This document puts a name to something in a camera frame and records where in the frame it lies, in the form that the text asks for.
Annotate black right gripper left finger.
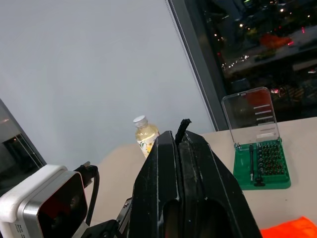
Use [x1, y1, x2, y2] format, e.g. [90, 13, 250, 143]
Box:
[127, 130, 184, 238]

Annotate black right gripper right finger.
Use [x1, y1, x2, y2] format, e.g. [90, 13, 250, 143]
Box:
[178, 130, 263, 238]

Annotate black string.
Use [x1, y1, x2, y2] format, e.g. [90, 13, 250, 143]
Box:
[174, 118, 193, 144]

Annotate black precision screwdriver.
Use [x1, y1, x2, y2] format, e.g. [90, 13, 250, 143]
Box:
[248, 143, 256, 182]

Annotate yellow drink bottle silver cap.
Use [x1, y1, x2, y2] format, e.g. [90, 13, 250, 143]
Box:
[133, 115, 160, 159]

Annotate green screwdriver bit set case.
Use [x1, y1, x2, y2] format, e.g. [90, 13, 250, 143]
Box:
[221, 86, 292, 190]

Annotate orange cloth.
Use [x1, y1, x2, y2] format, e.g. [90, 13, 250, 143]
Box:
[260, 216, 317, 238]

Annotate dark glass panel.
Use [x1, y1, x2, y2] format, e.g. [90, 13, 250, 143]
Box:
[0, 98, 47, 197]

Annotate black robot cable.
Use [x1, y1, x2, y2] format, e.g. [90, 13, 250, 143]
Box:
[73, 162, 101, 226]

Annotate white action camera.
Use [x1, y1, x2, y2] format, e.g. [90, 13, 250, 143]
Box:
[0, 164, 89, 238]

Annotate dark window frame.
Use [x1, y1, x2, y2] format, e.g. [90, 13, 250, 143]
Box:
[167, 0, 228, 131]

